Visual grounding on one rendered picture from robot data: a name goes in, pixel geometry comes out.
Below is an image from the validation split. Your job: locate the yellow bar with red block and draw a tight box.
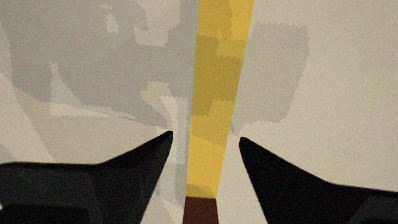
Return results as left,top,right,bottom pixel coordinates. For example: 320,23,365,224
182,0,255,224

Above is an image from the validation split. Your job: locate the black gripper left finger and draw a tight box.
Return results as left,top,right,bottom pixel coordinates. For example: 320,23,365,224
0,131,173,224

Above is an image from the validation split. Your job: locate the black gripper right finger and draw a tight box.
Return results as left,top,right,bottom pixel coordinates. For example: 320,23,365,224
239,137,398,224

